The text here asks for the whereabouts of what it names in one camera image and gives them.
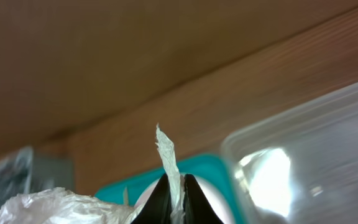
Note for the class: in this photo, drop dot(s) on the clear plastic bin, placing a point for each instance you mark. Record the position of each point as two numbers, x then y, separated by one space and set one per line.
300 166

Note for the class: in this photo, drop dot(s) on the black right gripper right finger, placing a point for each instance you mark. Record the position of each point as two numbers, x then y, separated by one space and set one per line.
196 206

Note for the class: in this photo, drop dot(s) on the white round plate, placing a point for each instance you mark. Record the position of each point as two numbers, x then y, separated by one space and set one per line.
215 198

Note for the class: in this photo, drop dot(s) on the grey dish rack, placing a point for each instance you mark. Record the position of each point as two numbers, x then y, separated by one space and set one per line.
26 172

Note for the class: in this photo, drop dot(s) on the white tissue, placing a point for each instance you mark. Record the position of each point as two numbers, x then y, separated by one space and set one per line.
62 206

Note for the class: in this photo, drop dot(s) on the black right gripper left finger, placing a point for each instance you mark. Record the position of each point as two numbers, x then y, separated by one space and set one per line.
158 207

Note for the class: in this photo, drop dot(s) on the teal plastic tray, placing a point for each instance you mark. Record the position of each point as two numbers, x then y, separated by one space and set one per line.
207 166

